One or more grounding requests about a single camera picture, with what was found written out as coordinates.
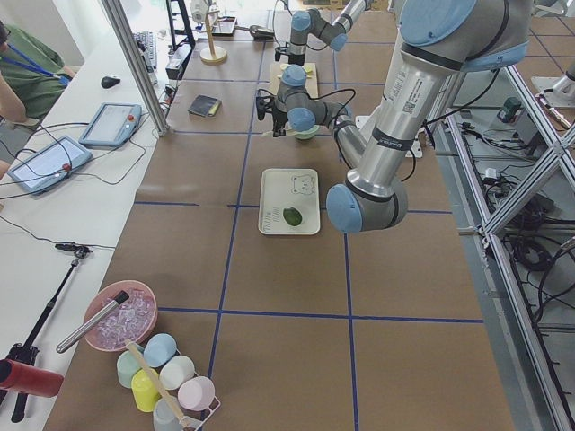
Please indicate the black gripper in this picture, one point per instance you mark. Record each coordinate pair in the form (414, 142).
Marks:
(278, 118)

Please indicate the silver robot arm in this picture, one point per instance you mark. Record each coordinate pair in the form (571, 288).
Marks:
(436, 39)
(310, 22)

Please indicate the mint green bowl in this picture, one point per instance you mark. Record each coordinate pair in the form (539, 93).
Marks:
(307, 134)

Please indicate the pink bowl with ice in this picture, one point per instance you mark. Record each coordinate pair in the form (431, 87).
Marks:
(133, 320)

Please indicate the bamboo cutting board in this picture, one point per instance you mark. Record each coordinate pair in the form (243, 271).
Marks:
(311, 85)

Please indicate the white bear tray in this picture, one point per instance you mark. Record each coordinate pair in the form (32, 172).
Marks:
(281, 188)

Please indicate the grey yellow sponge cloth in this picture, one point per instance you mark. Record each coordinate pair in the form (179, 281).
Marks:
(204, 106)

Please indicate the metal scoop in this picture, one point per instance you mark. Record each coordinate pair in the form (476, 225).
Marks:
(257, 32)

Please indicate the wooden mug tree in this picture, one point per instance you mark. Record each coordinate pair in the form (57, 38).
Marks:
(212, 54)

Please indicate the green lime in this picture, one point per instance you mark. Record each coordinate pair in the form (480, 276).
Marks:
(292, 216)

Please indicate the far blue teach pendant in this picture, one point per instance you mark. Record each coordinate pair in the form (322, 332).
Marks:
(112, 125)

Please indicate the blue teach pendant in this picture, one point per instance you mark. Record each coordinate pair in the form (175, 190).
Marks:
(50, 166)
(112, 125)

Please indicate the black computer mouse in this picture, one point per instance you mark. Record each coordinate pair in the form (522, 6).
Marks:
(109, 81)

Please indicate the near blue teach pendant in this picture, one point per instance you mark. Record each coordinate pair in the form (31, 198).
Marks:
(50, 166)

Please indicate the person in green shirt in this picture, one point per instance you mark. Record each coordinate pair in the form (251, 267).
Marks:
(33, 76)

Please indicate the blue cup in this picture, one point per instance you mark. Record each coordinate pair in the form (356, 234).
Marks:
(160, 349)

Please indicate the white cup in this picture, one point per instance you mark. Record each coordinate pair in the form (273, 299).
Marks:
(176, 372)

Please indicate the pink cup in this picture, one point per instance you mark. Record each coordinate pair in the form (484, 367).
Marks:
(197, 393)

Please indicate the mint cup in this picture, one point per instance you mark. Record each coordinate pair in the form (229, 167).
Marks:
(126, 366)

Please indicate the yellow cup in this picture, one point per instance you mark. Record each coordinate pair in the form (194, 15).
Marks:
(144, 392)

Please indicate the clear grey cup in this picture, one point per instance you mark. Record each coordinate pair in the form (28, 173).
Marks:
(164, 419)

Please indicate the black selfie stick tripod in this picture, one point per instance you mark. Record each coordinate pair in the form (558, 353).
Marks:
(27, 352)

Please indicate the red bottle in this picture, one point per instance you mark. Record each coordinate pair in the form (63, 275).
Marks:
(23, 378)

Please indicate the aluminium frame post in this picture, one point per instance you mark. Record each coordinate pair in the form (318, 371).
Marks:
(119, 23)

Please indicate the wire cup rack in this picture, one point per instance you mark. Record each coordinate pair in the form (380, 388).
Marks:
(187, 419)

